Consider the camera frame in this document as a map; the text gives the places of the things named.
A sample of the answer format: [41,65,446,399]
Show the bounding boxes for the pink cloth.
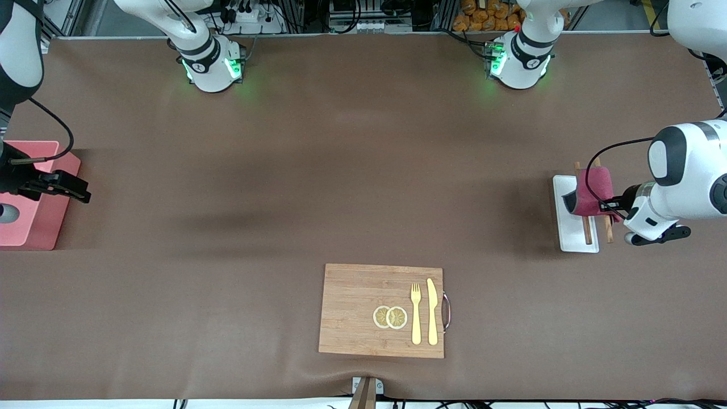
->
[562,166,622,223]

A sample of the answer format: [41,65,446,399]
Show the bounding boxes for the pink plastic bin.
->
[0,141,81,251]

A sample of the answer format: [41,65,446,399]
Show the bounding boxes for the white rack base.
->
[553,175,600,254]

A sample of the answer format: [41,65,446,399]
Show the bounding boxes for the yellow plastic knife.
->
[427,278,440,346]

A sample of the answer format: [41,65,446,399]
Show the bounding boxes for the orange snack bags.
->
[453,0,522,32]

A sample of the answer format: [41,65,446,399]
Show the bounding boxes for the yellow plastic fork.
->
[410,282,423,345]

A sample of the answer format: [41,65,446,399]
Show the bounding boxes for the white power strip with plugs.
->
[219,0,285,35]

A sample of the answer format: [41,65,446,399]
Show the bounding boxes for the brown table cover mat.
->
[0,31,727,401]

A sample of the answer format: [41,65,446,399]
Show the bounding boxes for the grey socket strip device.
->
[328,0,414,35]

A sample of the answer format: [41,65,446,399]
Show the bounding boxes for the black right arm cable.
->
[9,98,76,165]

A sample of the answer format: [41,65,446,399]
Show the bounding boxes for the wooden cutting board with handle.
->
[318,263,452,360]

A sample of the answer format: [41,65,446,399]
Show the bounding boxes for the grey mount bracket with post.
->
[348,376,385,409]

